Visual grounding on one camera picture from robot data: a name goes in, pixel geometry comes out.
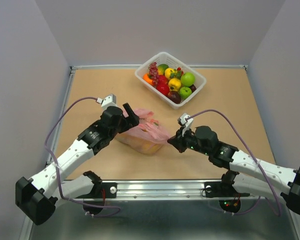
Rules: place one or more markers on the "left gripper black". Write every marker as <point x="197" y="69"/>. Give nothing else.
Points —
<point x="130" y="121"/>

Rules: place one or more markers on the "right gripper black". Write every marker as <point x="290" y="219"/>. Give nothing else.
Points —
<point x="178" y="140"/>

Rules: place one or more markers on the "pink plastic bag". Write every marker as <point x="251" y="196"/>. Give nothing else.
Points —
<point x="149" y="129"/>

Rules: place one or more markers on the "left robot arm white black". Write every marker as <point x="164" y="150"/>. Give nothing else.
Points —
<point x="34" y="196"/>

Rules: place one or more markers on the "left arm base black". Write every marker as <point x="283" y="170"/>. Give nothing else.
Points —
<point x="94" y="193"/>

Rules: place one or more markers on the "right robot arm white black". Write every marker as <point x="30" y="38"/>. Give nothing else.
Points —
<point x="248" y="174"/>

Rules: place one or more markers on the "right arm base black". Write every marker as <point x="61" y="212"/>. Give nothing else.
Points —
<point x="224" y="189"/>

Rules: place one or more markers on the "orange fruit inside bag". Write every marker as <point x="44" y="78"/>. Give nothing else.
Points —
<point x="149" y="148"/>

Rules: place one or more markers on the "red apple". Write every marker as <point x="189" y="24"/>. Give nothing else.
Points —
<point x="163" y="88"/>

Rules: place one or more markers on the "orange tangerine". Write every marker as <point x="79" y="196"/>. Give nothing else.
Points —
<point x="148" y="79"/>

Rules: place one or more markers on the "dark purple plum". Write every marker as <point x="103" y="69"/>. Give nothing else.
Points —
<point x="174" y="96"/>

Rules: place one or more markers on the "red strawberry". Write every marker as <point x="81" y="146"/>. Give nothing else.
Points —
<point x="162" y="79"/>

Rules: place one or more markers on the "small green apple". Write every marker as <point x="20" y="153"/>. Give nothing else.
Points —
<point x="185" y="92"/>

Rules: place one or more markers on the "purple grape bunch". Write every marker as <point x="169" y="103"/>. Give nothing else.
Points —
<point x="153" y="73"/>

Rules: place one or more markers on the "yellow bell pepper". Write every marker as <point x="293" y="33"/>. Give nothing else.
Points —
<point x="175" y="84"/>

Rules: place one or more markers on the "white plastic basket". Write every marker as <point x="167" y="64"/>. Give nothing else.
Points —
<point x="174" y="63"/>

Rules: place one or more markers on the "small dark plum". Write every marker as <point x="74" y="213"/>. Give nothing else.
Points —
<point x="193" y="88"/>

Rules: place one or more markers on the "green yellow mango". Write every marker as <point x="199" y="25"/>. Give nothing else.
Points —
<point x="162" y="68"/>

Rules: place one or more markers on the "red cherries with leaves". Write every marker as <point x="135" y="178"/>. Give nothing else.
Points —
<point x="176" y="73"/>

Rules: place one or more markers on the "large green apple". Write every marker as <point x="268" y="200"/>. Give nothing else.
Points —
<point x="187" y="79"/>

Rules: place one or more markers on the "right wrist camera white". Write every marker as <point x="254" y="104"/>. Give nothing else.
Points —
<point x="185" y="121"/>

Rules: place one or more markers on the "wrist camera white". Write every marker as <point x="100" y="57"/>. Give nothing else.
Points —
<point x="185" y="121"/>
<point x="108" y="101"/>

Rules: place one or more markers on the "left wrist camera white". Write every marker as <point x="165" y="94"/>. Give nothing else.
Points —
<point x="108" y="101"/>

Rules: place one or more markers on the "aluminium front rail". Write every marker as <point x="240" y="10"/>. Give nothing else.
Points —
<point x="168" y="190"/>

